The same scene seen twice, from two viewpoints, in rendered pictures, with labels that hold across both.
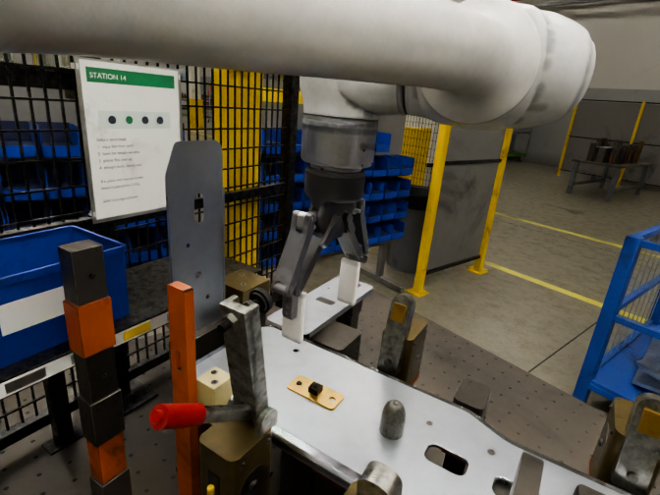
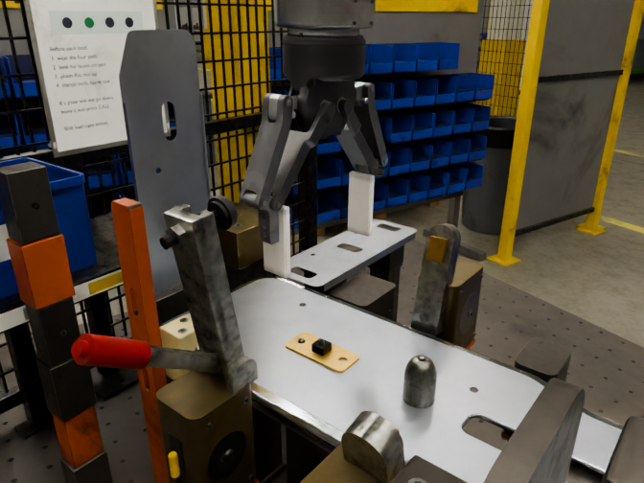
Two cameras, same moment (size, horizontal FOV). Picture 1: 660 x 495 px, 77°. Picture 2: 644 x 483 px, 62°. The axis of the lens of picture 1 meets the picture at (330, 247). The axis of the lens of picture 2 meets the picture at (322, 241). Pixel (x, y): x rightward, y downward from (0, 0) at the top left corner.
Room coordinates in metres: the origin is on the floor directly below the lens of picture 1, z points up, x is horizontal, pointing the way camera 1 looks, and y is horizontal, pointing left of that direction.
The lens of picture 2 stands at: (0.00, -0.07, 1.35)
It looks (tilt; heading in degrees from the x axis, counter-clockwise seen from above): 23 degrees down; 8
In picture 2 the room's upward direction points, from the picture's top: straight up
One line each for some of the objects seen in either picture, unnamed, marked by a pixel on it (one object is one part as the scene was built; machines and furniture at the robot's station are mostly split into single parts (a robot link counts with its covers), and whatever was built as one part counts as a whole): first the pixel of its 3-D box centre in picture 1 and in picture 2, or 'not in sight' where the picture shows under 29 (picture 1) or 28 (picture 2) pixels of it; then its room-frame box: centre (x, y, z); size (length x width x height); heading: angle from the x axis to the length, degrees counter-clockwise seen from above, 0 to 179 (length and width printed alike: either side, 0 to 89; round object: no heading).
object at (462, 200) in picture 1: (471, 168); (578, 84); (3.38, -1.09, 1.00); 1.04 x 0.14 x 2.00; 131
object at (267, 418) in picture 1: (266, 419); (241, 372); (0.38, 0.06, 1.06); 0.03 x 0.01 x 0.03; 149
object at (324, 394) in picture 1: (315, 389); (321, 348); (0.51, 0.00, 1.01); 0.08 x 0.04 x 0.01; 60
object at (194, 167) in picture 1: (198, 243); (172, 168); (0.66, 0.22, 1.17); 0.12 x 0.01 x 0.34; 149
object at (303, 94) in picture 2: (332, 202); (323, 85); (0.51, 0.00, 1.29); 0.08 x 0.07 x 0.09; 149
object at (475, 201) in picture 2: (412, 228); (496, 174); (3.69, -0.75, 0.36); 0.50 x 0.50 x 0.73
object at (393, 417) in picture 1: (392, 420); (420, 383); (0.45, -0.10, 1.02); 0.03 x 0.03 x 0.07
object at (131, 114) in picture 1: (136, 142); (101, 53); (0.88, 0.43, 1.30); 0.23 x 0.02 x 0.31; 149
